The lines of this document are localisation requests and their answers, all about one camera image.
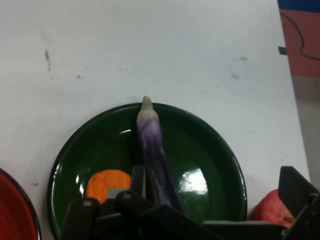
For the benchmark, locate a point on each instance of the orange toy fruit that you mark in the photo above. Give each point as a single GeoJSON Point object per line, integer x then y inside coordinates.
{"type": "Point", "coordinates": [105, 185]}

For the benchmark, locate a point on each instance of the black tape piece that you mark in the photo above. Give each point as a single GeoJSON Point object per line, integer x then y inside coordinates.
{"type": "Point", "coordinates": [282, 50]}

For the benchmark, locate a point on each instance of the purple toy eggplant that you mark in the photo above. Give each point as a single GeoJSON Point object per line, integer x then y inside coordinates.
{"type": "Point", "coordinates": [152, 140]}

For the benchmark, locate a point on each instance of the red round plate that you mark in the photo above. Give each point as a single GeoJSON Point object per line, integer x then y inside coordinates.
{"type": "Point", "coordinates": [12, 212]}

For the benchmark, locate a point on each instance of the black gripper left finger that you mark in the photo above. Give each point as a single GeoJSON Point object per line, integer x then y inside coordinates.
{"type": "Point", "coordinates": [110, 220]}

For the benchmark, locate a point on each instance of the red toy apple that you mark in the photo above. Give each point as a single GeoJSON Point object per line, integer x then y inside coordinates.
{"type": "Point", "coordinates": [267, 210]}

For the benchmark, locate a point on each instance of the dark green round plate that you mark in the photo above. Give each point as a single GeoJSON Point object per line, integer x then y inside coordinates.
{"type": "Point", "coordinates": [195, 140]}

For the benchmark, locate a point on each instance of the orange-red floor mat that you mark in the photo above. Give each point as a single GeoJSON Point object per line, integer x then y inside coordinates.
{"type": "Point", "coordinates": [310, 30]}

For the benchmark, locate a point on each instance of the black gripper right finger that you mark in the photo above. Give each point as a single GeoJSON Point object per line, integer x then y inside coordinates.
{"type": "Point", "coordinates": [305, 200]}

